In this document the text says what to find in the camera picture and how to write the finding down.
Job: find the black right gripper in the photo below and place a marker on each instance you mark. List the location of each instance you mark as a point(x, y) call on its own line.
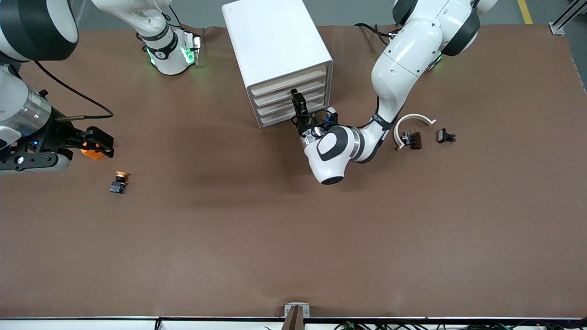
point(51, 136)

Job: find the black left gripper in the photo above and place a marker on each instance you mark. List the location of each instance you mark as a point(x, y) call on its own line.
point(304, 124)

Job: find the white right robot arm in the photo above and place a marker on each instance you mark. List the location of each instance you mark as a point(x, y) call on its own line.
point(160, 59)

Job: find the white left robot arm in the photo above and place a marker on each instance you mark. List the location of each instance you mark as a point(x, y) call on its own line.
point(403, 59)

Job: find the yellow mushroom push button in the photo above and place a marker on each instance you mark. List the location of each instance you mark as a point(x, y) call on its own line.
point(118, 186)

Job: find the orange cube with hole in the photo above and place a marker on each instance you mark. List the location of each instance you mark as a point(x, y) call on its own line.
point(94, 156)

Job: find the brown table mat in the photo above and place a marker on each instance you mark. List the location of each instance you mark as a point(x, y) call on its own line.
point(275, 229)

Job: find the small black clip component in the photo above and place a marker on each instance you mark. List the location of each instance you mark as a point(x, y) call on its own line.
point(442, 135)

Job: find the white table edge rail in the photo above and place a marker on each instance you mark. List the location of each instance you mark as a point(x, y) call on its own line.
point(91, 324)

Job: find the grey table edge bracket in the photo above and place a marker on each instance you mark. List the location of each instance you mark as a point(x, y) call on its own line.
point(289, 310)

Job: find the aluminium frame profile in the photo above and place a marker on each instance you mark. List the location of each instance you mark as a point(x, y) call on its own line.
point(557, 28)

